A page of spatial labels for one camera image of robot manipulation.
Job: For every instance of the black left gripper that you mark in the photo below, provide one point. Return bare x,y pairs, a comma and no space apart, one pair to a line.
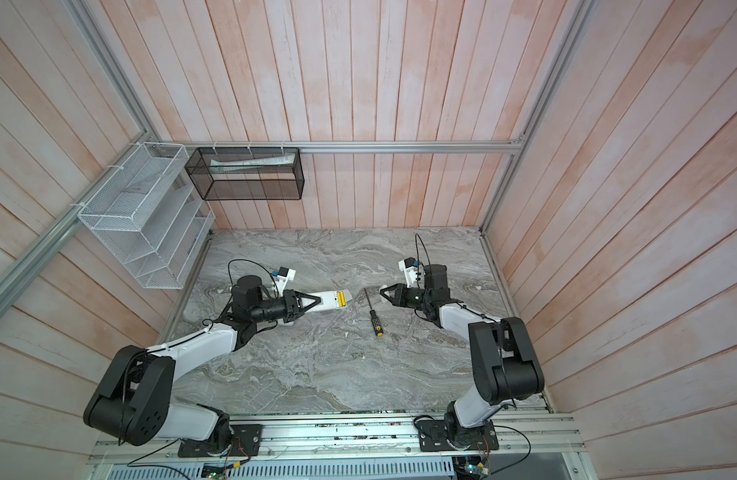
292,304

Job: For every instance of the white paper in basket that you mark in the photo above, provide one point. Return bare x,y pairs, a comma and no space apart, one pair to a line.
265,165

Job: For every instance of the black mesh wall basket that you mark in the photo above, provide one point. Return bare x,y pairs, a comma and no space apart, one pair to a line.
241,187

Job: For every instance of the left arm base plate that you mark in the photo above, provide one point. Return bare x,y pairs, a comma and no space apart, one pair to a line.
231,439

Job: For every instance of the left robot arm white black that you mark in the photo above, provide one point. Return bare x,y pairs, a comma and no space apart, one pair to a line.
133,401

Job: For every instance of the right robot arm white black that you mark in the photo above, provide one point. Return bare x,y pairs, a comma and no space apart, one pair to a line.
505,365

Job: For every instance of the white mesh wall shelf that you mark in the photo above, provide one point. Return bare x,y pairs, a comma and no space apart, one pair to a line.
154,226

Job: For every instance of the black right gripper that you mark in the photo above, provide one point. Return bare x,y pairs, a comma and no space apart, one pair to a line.
400,298

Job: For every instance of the aluminium mounting rail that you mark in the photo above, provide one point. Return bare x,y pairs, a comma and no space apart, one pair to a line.
403,433

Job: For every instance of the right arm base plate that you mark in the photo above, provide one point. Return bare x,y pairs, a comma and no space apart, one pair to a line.
447,435

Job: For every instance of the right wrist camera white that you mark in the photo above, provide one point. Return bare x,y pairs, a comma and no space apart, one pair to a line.
413,271

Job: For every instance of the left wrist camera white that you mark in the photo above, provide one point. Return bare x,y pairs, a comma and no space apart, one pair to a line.
281,278

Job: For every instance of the green circuit board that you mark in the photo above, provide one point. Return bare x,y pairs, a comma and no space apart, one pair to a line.
216,472

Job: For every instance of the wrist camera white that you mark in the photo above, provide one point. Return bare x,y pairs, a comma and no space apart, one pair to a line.
413,271
281,278

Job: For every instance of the white air conditioner remote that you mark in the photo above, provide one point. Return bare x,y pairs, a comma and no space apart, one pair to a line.
333,300

